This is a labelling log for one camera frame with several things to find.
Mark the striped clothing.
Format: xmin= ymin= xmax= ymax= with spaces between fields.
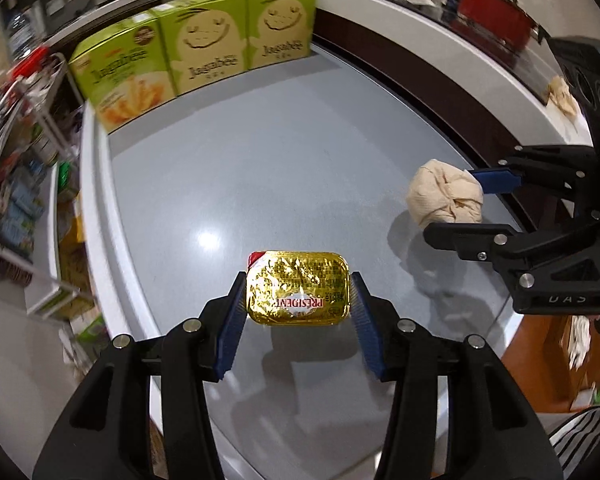
xmin=547 ymin=400 xmax=600 ymax=480

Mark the white wire rack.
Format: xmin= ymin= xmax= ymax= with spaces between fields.
xmin=0 ymin=52 xmax=98 ymax=321

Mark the beige cloth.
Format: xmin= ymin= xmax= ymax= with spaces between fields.
xmin=408 ymin=158 xmax=485 ymax=229

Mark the red pot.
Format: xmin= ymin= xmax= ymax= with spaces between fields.
xmin=457 ymin=0 xmax=551 ymax=56

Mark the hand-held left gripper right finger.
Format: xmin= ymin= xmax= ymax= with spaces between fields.
xmin=350 ymin=271 xmax=563 ymax=480

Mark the green smiling face snack box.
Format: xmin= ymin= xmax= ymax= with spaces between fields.
xmin=152 ymin=0 xmax=253 ymax=97
xmin=245 ymin=0 xmax=317 ymax=72

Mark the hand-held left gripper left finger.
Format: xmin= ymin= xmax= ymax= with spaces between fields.
xmin=32 ymin=271 xmax=248 ymax=480

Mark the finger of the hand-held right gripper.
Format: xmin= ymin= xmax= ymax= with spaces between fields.
xmin=424 ymin=210 xmax=600 ymax=316
xmin=470 ymin=145 xmax=596 ymax=211

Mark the green snack box with fries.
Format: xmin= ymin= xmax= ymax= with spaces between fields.
xmin=69 ymin=25 xmax=178 ymax=133

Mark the white kitchen counter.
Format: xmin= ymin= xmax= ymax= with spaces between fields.
xmin=45 ymin=0 xmax=596 ymax=241

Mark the crumpled beige tissue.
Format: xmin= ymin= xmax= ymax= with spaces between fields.
xmin=545 ymin=75 xmax=581 ymax=118

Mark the gold foil butter packet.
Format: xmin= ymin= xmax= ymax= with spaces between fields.
xmin=245 ymin=250 xmax=353 ymax=328

